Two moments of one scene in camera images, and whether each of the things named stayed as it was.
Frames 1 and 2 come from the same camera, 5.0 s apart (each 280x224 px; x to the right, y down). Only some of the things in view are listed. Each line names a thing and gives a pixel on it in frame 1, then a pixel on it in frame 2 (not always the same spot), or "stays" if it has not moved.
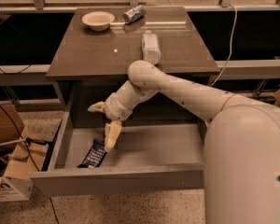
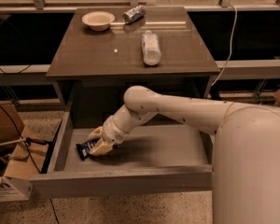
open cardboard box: x=16 y=153 stays
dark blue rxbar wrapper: x=94 y=155 -> x=83 y=148
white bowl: x=98 y=21 stays
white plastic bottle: x=151 y=50 stays
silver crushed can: x=133 y=14 stays
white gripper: x=116 y=108 -> x=111 y=133
